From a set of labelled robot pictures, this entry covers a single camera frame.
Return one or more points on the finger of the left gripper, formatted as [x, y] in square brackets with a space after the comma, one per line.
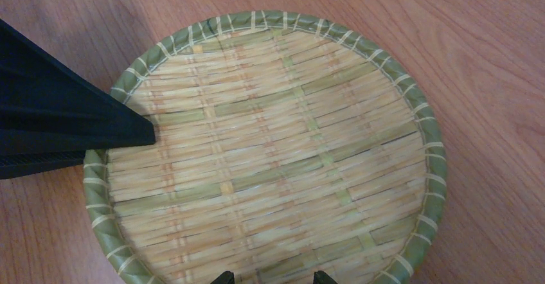
[50, 116]

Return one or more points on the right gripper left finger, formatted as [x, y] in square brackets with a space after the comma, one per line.
[226, 277]

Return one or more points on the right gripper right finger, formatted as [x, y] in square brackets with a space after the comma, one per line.
[321, 277]

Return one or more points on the woven bamboo tray green rim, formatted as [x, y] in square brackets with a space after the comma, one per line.
[285, 144]

